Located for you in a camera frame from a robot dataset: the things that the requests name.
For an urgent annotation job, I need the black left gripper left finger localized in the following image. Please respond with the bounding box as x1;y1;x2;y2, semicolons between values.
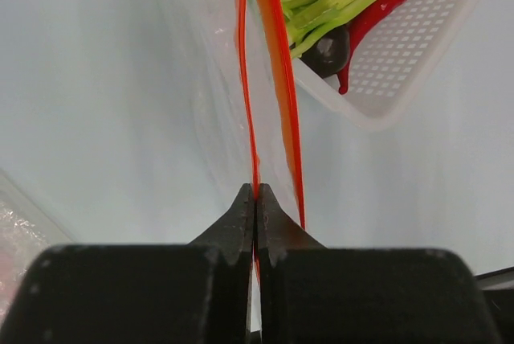
1;184;255;343

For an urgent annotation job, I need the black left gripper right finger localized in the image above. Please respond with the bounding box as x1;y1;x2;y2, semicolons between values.
255;184;502;343

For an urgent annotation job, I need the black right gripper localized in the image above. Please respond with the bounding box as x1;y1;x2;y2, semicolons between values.
475;267;514;343

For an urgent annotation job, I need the clear red-zipper zip bag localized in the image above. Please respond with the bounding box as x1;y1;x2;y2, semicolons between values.
154;0;308;289

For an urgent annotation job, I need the clear pink-dotted zip bag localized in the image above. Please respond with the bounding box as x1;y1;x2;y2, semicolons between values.
1;171;75;318

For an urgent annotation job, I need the white perforated plastic basket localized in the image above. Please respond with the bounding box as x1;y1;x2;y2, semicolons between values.
292;0;479;131

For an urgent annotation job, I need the red toy chili pepper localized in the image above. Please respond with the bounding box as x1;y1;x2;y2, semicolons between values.
337;0;407;95

